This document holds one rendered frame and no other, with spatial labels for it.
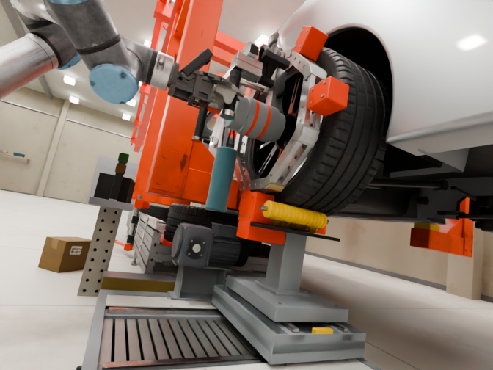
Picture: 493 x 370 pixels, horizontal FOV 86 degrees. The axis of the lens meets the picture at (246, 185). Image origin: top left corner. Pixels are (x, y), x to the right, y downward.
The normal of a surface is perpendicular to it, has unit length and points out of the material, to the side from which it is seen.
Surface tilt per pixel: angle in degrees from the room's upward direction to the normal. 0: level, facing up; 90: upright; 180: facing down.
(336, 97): 90
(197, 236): 90
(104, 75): 144
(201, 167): 90
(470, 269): 90
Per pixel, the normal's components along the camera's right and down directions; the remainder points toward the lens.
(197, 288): 0.44, -0.06
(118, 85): 0.16, 0.76
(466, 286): -0.85, -0.22
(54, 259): -0.25, -0.19
